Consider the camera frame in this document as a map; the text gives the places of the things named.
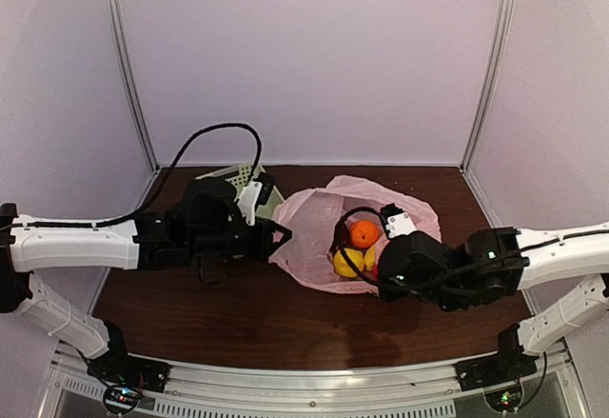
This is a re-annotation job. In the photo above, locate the right aluminium frame post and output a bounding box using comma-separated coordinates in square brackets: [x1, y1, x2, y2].
[460, 0, 516, 174]

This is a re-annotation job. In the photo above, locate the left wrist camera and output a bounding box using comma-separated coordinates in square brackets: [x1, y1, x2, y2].
[237, 172, 275, 227]

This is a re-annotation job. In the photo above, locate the orange fruit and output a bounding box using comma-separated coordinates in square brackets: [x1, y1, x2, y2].
[349, 220, 380, 249]

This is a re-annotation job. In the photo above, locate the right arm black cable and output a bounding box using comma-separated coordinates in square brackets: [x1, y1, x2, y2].
[332, 206, 458, 293]

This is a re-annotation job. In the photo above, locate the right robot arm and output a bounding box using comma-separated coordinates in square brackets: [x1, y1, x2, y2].
[376, 224, 608, 382]

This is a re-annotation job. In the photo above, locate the yellow pear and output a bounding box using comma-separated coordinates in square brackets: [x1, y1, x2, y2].
[332, 247, 377, 279]

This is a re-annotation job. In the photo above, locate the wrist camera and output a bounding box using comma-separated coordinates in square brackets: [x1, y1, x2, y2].
[237, 172, 275, 227]
[380, 204, 417, 239]

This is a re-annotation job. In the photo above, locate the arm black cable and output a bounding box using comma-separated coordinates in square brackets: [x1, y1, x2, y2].
[113, 122, 264, 229]
[332, 206, 458, 293]

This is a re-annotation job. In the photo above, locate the left aluminium frame post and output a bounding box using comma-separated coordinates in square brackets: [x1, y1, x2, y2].
[106, 0, 159, 173]

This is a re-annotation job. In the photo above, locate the left circuit board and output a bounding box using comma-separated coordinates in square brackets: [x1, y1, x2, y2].
[102, 385, 143, 415]

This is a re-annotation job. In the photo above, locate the front aluminium rail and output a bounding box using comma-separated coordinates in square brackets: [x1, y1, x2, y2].
[34, 343, 589, 417]

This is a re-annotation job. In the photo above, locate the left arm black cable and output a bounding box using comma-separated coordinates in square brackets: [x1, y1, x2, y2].
[113, 122, 264, 229]

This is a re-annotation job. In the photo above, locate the circuit board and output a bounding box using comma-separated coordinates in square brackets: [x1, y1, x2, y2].
[102, 385, 143, 415]
[484, 385, 523, 414]

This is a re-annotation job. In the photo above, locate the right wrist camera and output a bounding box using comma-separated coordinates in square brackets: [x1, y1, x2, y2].
[380, 204, 417, 239]

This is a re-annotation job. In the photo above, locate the pink plastic bag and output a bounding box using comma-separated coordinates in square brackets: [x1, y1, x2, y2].
[269, 175, 442, 294]

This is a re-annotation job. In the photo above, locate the aluminium frame post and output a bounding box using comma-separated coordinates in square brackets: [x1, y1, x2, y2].
[106, 0, 159, 173]
[460, 0, 516, 174]

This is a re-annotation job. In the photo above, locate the right circuit board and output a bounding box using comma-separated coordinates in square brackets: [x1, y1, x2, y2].
[484, 385, 523, 414]

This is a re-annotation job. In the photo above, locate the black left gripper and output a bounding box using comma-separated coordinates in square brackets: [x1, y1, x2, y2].
[188, 215, 291, 262]

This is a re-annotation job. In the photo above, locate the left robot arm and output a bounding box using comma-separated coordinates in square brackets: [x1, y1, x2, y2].
[1, 174, 292, 384]

